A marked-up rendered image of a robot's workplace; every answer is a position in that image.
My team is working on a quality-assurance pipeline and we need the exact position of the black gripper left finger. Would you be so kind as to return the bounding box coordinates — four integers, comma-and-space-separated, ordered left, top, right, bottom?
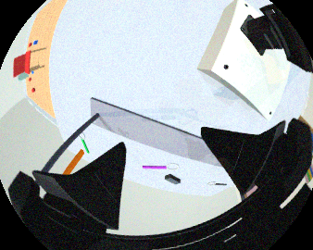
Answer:
31, 141, 127, 231

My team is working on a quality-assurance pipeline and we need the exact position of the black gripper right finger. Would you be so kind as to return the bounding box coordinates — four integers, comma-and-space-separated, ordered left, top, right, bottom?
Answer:
201, 120, 286, 196

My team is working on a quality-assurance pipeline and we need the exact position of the orange handle with grey ring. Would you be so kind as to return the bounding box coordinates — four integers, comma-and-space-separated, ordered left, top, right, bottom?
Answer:
63, 148, 85, 176

